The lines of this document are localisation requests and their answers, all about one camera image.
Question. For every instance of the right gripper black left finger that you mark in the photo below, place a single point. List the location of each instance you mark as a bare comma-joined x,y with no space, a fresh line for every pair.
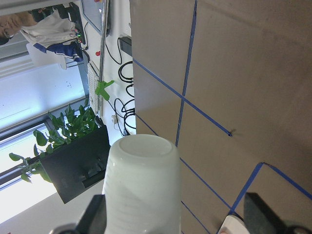
94,220

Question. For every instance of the white plastic cup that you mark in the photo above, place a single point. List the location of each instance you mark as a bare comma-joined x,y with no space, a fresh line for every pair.
142,186

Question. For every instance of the person in white blue jacket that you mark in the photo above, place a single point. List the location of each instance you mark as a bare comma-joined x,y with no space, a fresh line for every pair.
47,29

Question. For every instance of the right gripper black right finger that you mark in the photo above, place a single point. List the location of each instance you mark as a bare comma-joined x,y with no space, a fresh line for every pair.
259,218

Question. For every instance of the cream bunny tray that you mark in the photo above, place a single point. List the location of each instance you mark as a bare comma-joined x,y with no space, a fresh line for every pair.
233,225

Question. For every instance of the white keyboard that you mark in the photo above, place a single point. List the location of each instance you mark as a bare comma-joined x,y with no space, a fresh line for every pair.
92,74

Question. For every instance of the silver grabber pole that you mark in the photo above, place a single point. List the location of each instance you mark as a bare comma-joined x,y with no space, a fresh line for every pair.
105,11

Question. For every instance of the green potted plant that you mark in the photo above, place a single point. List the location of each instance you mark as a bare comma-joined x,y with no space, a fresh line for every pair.
66,128

